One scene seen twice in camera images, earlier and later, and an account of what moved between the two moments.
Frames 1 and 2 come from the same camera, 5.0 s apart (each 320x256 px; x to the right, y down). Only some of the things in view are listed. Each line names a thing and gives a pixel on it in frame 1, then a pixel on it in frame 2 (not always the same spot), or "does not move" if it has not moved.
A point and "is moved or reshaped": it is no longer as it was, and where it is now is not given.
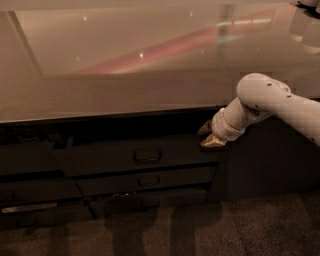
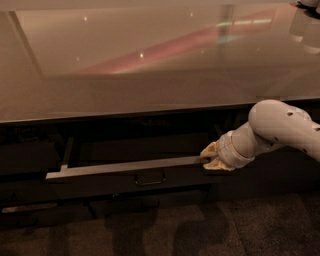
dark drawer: [21, 157] does not move
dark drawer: [98, 154] is moved or reshaped
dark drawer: [18, 215] does not move
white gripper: [222, 128] → [225, 148]
